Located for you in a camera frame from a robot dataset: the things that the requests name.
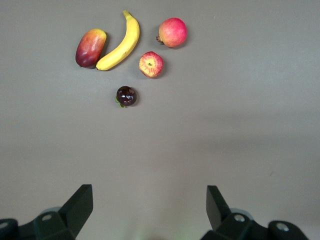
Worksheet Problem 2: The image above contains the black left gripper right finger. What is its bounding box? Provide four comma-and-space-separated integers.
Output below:
201, 185, 270, 240

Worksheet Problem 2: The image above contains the red yellow apple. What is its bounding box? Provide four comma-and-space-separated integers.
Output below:
138, 51, 164, 79

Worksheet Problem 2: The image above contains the dark purple plum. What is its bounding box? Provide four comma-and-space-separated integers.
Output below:
114, 85, 138, 109

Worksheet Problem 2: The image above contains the yellow banana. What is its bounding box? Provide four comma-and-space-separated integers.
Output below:
95, 10, 141, 72

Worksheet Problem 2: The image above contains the red apple on table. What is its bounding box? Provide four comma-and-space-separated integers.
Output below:
156, 17, 188, 49

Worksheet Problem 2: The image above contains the red yellow mango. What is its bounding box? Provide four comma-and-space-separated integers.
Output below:
75, 28, 108, 68

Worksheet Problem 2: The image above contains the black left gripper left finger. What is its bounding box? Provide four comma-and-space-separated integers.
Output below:
18, 184, 94, 240

